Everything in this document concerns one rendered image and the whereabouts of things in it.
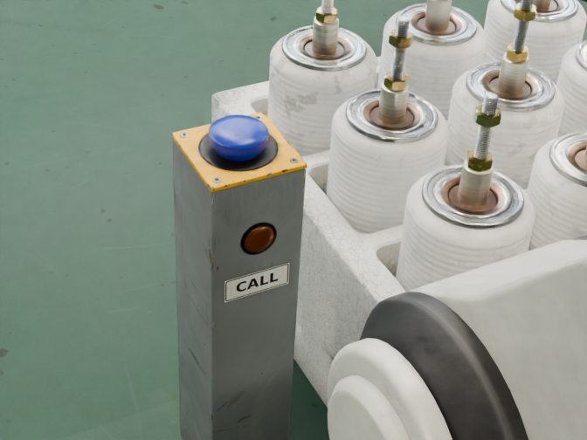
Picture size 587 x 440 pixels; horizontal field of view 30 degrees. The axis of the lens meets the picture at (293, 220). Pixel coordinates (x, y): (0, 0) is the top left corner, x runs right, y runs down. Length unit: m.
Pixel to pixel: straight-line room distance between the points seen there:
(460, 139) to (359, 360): 0.45
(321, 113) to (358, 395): 0.47
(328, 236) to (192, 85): 0.56
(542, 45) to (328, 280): 0.33
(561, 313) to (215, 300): 0.36
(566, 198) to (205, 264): 0.28
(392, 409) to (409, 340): 0.03
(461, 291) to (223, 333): 0.30
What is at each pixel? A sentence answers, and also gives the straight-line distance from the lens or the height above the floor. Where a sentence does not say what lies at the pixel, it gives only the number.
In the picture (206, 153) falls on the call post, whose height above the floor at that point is 0.32.
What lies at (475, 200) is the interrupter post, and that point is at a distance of 0.81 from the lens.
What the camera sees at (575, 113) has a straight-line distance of 1.02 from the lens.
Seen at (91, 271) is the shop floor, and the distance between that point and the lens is 1.12.
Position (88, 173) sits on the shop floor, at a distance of 1.26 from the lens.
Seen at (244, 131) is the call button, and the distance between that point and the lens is 0.73.
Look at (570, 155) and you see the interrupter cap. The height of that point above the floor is 0.25.
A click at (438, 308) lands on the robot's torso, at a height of 0.38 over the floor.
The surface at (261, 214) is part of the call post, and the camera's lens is 0.74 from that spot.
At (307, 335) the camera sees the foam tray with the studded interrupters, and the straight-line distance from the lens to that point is 0.98.
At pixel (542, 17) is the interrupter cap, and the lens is 1.08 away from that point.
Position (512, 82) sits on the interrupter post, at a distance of 0.95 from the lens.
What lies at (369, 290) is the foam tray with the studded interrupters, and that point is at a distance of 0.84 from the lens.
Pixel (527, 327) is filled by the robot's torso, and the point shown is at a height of 0.42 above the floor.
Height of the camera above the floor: 0.74
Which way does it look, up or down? 39 degrees down
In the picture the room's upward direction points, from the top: 3 degrees clockwise
